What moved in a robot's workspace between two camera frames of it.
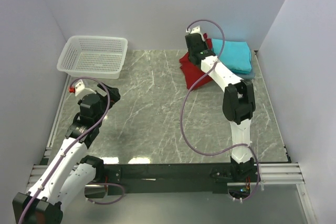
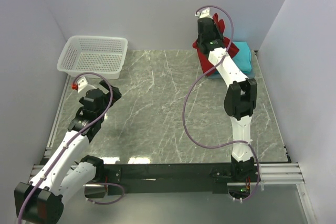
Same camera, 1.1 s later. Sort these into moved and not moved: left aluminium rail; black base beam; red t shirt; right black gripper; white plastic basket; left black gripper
Moved: right black gripper; red t shirt
Not moved: black base beam; white plastic basket; left aluminium rail; left black gripper
